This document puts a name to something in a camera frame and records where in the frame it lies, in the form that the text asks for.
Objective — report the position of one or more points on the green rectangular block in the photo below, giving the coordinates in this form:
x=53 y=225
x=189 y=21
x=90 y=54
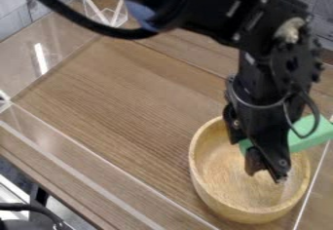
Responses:
x=322 y=135

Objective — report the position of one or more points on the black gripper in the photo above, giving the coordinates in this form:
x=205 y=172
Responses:
x=279 y=67

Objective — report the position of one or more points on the black table leg bracket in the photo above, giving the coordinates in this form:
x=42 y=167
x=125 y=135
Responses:
x=45 y=218

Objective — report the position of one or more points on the clear acrylic tray wall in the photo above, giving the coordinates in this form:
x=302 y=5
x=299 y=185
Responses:
x=104 y=114

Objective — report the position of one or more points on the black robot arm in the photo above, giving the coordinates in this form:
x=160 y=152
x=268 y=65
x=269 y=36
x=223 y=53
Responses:
x=215 y=18

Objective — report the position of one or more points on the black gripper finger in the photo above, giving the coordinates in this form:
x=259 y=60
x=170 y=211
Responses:
x=268 y=156

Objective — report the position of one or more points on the round wooden bowl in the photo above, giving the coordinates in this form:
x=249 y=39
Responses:
x=249 y=199

